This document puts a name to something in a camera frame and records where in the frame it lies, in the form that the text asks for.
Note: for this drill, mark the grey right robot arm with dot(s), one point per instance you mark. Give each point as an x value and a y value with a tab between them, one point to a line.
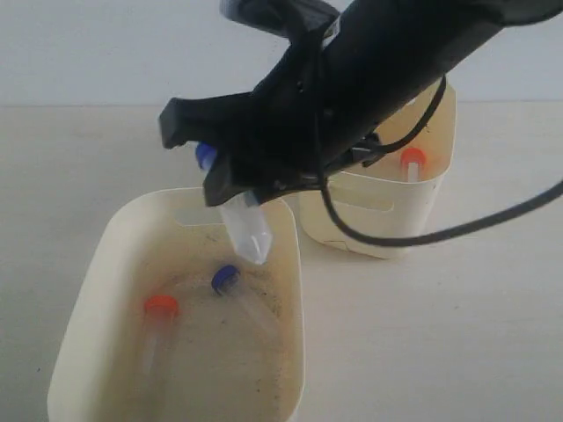
528	9

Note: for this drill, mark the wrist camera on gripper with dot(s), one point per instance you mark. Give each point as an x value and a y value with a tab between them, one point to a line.
283	18

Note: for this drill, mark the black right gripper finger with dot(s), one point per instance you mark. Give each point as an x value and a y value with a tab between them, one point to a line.
263	190
226	177

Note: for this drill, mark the blue-capped tube moved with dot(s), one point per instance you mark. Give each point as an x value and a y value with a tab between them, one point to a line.
247	226
229	283

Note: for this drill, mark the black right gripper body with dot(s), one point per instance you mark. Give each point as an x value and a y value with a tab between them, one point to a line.
333	85

